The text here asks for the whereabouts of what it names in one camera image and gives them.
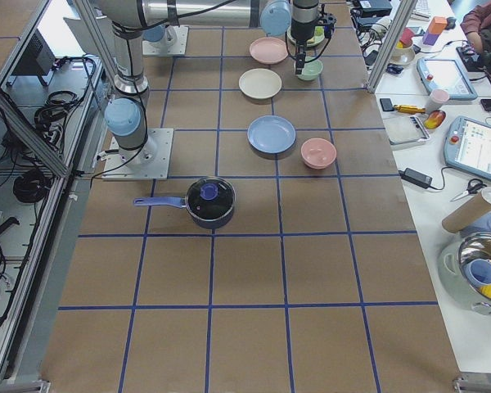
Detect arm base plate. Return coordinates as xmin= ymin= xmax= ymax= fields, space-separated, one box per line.
xmin=142 ymin=25 xmax=189 ymax=57
xmin=101 ymin=128 xmax=173 ymax=181

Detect teach pendant far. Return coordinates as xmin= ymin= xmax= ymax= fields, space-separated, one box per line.
xmin=416 ymin=57 xmax=478 ymax=101

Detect blue plate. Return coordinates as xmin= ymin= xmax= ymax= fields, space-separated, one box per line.
xmin=247 ymin=115 xmax=296 ymax=154

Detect glass pot lid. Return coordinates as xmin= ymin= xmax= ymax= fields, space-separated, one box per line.
xmin=187 ymin=177 xmax=235 ymax=220

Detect dark blue saucepan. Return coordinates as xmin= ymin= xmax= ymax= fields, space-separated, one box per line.
xmin=133 ymin=176 xmax=236 ymax=229

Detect teach pendant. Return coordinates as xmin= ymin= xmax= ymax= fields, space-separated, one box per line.
xmin=416 ymin=57 xmax=478 ymax=101
xmin=444 ymin=116 xmax=491 ymax=181

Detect green plate with food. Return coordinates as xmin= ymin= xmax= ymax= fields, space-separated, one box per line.
xmin=287 ymin=26 xmax=325 ymax=47

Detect steel mixing bowl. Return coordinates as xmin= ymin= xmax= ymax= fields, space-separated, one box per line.
xmin=438 ymin=233 xmax=491 ymax=316

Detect teach pendant near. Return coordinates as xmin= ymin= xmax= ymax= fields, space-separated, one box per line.
xmin=444 ymin=116 xmax=491 ymax=181

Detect bowl with toy blocks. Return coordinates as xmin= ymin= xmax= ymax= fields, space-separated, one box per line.
xmin=390 ymin=27 xmax=416 ymax=66

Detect scissors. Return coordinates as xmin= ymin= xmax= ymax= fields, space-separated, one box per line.
xmin=450 ymin=178 xmax=486 ymax=202

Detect cream white plate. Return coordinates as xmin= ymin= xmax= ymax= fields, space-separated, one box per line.
xmin=238 ymin=68 xmax=282 ymax=100

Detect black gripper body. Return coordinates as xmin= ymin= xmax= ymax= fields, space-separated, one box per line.
xmin=291 ymin=11 xmax=336 ymax=63

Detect black power adapter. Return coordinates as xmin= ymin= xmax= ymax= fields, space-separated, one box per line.
xmin=399 ymin=168 xmax=432 ymax=189

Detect cardboard tube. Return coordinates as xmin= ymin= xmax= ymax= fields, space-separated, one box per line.
xmin=441 ymin=187 xmax=491 ymax=233

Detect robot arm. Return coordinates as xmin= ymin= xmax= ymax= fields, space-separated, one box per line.
xmin=136 ymin=1 xmax=336 ymax=75
xmin=94 ymin=0 xmax=291 ymax=97

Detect white cup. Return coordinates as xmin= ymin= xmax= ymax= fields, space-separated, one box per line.
xmin=425 ymin=88 xmax=450 ymax=114

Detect pink bowl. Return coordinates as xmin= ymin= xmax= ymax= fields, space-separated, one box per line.
xmin=300 ymin=138 xmax=337 ymax=169

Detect pink plate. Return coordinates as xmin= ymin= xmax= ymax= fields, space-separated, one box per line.
xmin=249 ymin=37 xmax=287 ymax=65

